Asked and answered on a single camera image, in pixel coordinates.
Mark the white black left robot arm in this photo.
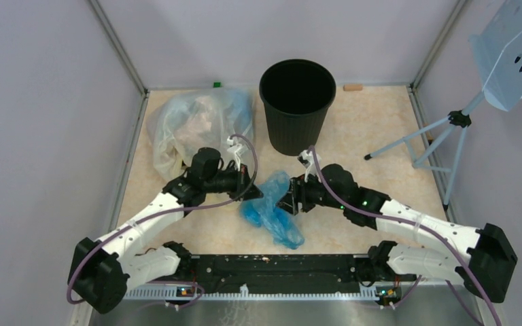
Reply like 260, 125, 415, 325
67, 147, 263, 314

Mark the blue plastic trash bag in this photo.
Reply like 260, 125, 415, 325
239, 170, 305, 250

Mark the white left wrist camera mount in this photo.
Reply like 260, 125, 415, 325
226, 137, 245, 170

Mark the black ribbed trash bin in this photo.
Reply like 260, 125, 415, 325
259, 58, 336, 156

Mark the small tan wooden block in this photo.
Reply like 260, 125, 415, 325
343, 84, 364, 92

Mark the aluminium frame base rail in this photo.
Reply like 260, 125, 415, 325
69, 277, 493, 325

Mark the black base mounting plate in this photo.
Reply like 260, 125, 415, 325
171, 253, 417, 295

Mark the light blue tripod stand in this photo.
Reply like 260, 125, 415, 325
364, 91, 485, 211

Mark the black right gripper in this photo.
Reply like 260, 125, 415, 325
276, 169, 346, 215

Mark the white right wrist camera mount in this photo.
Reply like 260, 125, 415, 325
298, 149, 320, 181

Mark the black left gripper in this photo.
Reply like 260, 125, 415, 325
204, 162, 263, 201

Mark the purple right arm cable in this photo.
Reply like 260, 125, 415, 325
308, 145, 503, 326

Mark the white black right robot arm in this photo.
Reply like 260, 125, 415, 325
277, 164, 517, 303

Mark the large translucent yellowish trash bag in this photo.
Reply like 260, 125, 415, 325
146, 88, 254, 181

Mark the white toothed cable rail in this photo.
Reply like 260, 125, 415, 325
124, 284, 398, 303

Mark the perforated light blue metal panel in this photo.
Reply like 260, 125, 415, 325
469, 0, 522, 111

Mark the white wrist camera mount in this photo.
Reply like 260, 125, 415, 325
226, 137, 245, 170
298, 149, 320, 181

